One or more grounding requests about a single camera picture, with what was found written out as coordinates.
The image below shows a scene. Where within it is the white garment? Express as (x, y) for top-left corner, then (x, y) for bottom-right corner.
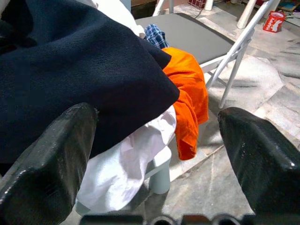
(76, 105), (178, 211)
(91, 0), (146, 38)

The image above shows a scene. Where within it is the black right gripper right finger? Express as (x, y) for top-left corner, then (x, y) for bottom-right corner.
(217, 107), (300, 215)

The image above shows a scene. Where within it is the dark navy garment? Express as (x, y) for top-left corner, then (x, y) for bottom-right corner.
(0, 0), (180, 165)

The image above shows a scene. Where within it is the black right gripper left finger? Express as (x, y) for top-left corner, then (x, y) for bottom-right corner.
(0, 102), (98, 225)

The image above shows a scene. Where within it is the blue checked cloth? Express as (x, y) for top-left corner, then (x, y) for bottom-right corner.
(144, 23), (171, 50)

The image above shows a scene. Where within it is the grey and white folding chair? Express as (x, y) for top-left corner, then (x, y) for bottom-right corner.
(135, 0), (277, 109)

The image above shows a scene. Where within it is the orange garment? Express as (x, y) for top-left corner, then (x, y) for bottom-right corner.
(161, 46), (209, 161)

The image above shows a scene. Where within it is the red printed box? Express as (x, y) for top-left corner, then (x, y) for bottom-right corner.
(262, 10), (287, 33)

